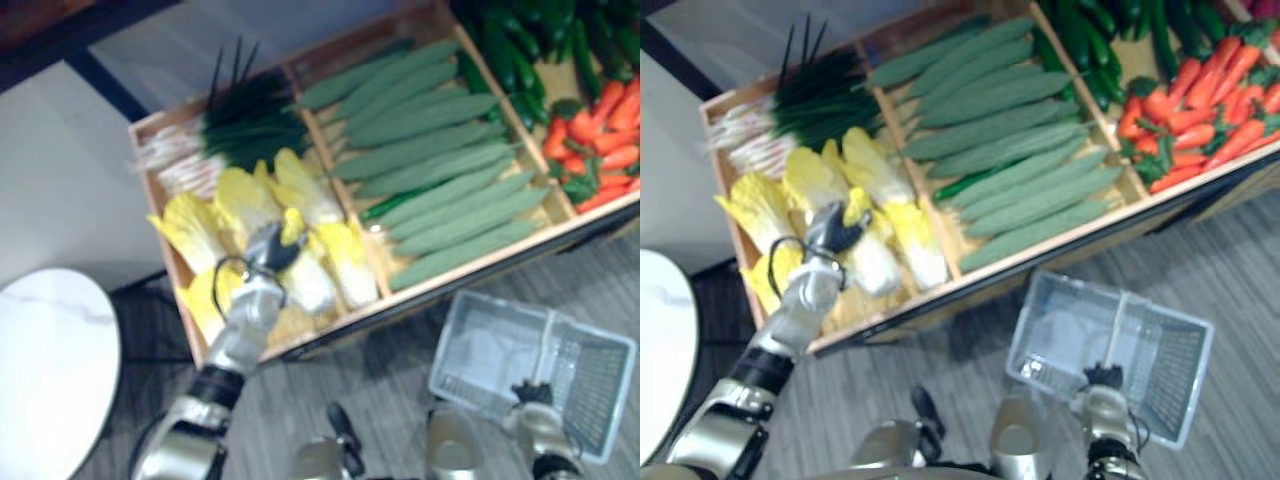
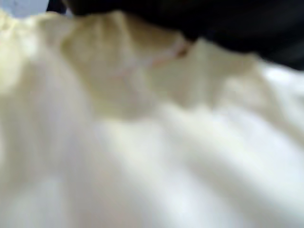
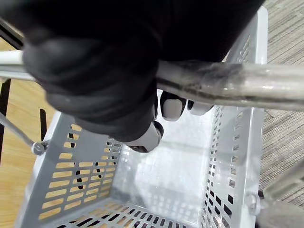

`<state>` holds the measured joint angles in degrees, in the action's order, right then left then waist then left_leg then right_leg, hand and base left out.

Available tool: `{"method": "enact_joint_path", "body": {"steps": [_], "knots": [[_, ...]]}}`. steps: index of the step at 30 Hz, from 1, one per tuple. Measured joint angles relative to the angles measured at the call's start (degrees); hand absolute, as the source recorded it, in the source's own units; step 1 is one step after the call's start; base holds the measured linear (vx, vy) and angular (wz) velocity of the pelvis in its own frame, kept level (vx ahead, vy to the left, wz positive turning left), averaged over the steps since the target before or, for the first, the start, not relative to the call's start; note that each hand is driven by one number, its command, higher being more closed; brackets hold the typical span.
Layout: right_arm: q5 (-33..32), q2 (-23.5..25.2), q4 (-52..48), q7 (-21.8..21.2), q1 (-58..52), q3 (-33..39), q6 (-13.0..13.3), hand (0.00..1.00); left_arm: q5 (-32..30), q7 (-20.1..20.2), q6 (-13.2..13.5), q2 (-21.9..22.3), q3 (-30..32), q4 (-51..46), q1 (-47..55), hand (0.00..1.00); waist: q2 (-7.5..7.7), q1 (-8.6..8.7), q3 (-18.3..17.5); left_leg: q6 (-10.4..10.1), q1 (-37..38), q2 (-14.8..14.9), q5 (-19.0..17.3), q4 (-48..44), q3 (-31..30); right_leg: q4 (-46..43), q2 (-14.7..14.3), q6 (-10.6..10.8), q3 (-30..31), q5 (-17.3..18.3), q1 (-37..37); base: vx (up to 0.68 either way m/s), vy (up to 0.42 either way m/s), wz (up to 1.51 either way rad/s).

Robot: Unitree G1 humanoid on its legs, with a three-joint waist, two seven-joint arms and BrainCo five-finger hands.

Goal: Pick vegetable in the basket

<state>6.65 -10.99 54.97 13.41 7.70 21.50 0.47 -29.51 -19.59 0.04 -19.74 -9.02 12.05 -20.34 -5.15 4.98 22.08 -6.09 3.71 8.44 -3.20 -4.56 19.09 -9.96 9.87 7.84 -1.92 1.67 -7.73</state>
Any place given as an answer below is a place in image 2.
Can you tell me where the black cloth left robot hand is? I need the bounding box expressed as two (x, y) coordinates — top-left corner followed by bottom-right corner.
(46, 0), (304, 71)

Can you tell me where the pale yellow-white cabbage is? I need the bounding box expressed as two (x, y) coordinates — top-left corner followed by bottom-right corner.
(0, 9), (304, 228)

